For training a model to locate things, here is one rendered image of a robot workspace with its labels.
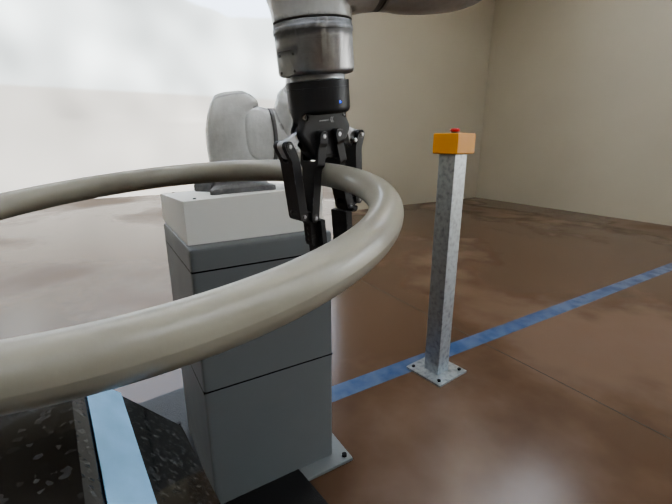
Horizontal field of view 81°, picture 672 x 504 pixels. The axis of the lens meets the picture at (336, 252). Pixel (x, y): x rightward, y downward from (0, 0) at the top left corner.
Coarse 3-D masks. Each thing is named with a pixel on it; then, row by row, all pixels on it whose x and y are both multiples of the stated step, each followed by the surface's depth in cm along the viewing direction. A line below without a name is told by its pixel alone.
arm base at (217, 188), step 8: (200, 184) 112; (208, 184) 112; (216, 184) 111; (224, 184) 109; (232, 184) 109; (240, 184) 109; (248, 184) 110; (256, 184) 111; (264, 184) 111; (272, 184) 112; (216, 192) 106; (224, 192) 108; (232, 192) 108; (240, 192) 109
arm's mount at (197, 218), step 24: (192, 192) 121; (264, 192) 105; (168, 216) 118; (192, 216) 96; (216, 216) 99; (240, 216) 102; (264, 216) 106; (288, 216) 110; (192, 240) 98; (216, 240) 101
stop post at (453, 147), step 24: (456, 144) 151; (456, 168) 156; (456, 192) 160; (456, 216) 163; (456, 240) 167; (432, 264) 172; (456, 264) 171; (432, 288) 175; (432, 312) 177; (432, 336) 180; (432, 360) 182
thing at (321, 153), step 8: (320, 136) 46; (320, 144) 47; (320, 152) 47; (304, 160) 49; (320, 160) 47; (304, 168) 49; (312, 168) 48; (320, 168) 48; (304, 176) 49; (312, 176) 48; (320, 176) 49; (304, 184) 50; (312, 184) 48; (320, 184) 49; (312, 192) 49; (320, 192) 49; (312, 200) 49; (312, 208) 49; (312, 216) 49
